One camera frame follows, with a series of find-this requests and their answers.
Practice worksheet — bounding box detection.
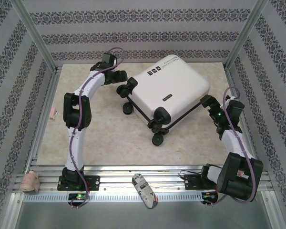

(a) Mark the white hard-shell suitcase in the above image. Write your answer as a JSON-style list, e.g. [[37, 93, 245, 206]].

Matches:
[[116, 54, 211, 146]]

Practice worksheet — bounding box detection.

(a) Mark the right controller board with LED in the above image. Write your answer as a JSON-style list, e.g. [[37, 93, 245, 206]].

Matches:
[[201, 190, 219, 204]]

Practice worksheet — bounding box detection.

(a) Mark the controller board with led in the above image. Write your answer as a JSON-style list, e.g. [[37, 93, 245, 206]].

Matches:
[[68, 192, 90, 204], [201, 190, 219, 204]]

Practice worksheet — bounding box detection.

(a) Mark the newspaper print pencil case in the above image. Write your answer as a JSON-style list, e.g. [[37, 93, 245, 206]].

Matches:
[[132, 174, 159, 209]]

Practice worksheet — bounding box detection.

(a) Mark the slotted metal strip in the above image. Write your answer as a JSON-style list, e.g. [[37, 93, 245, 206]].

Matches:
[[22, 192, 203, 203]]

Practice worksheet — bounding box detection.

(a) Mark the left controller board with LED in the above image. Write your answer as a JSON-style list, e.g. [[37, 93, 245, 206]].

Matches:
[[68, 192, 90, 204]]

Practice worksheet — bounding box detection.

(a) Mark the grey metal panel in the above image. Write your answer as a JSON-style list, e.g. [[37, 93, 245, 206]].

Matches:
[[4, 193, 284, 229]]

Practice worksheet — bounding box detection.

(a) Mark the pink pencil sharpener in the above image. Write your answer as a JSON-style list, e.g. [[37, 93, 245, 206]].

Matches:
[[20, 170, 41, 193]]

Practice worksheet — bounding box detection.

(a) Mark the aluminium side rail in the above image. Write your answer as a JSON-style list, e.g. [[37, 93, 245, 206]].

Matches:
[[224, 66, 263, 171], [23, 66, 62, 172]]

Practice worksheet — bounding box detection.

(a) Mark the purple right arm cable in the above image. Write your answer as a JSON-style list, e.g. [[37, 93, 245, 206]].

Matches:
[[204, 86, 257, 208]]

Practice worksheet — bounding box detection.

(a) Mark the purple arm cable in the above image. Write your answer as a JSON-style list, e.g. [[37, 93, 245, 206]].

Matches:
[[204, 86, 257, 208], [68, 47, 125, 210]]

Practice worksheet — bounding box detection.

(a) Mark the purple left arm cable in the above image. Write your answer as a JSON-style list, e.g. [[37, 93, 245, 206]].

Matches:
[[68, 47, 125, 210]]

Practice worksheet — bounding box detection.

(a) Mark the thin black wire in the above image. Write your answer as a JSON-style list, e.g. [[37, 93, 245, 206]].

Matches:
[[178, 170, 190, 181]]

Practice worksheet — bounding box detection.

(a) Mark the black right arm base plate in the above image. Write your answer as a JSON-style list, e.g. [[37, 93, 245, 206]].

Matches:
[[184, 173, 220, 191]]

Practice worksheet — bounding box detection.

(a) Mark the aluminium frame post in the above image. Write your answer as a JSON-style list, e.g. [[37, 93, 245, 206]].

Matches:
[[224, 0, 270, 71], [11, 0, 59, 73]]

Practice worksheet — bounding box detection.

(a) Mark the aluminium front rail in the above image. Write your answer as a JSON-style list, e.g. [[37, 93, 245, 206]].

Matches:
[[14, 164, 274, 191]]

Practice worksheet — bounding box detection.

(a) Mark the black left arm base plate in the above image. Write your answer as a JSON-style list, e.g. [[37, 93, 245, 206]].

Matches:
[[57, 175, 100, 191]]

